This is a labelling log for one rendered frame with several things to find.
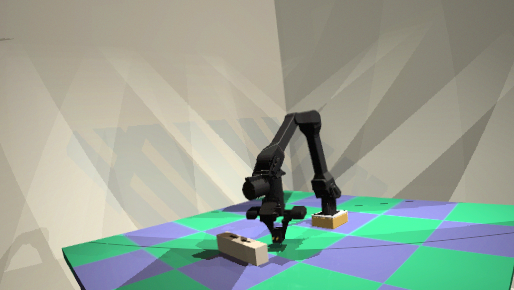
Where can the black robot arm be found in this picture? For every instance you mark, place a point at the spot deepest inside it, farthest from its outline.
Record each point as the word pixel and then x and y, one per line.
pixel 270 160

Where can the black two-prong plug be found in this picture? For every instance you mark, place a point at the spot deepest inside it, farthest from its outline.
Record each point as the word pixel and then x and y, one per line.
pixel 277 236

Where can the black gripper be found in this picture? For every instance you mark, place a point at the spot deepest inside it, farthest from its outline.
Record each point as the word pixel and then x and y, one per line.
pixel 296 213

